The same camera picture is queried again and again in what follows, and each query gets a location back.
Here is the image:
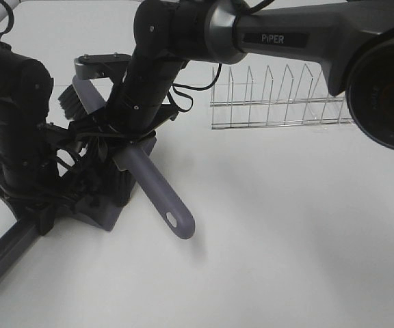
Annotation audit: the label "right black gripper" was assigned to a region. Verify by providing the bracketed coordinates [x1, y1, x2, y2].
[68, 104, 179, 141]

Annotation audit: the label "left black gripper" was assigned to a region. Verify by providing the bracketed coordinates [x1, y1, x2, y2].
[0, 161, 77, 236]

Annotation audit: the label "purple hand brush black bristles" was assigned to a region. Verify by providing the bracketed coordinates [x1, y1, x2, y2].
[57, 75, 196, 242]

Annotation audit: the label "purple plastic dustpan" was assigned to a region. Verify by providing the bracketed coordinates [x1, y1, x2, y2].
[0, 136, 157, 295]

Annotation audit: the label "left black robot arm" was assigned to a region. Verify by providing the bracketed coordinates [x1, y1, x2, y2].
[0, 42, 80, 235]

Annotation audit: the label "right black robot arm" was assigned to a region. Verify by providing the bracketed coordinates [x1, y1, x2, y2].
[75, 1, 394, 150]

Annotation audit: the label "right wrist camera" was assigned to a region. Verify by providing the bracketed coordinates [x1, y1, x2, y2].
[74, 53, 131, 83]

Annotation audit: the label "metal wire rack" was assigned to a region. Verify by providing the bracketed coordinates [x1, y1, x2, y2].
[209, 63, 353, 130]

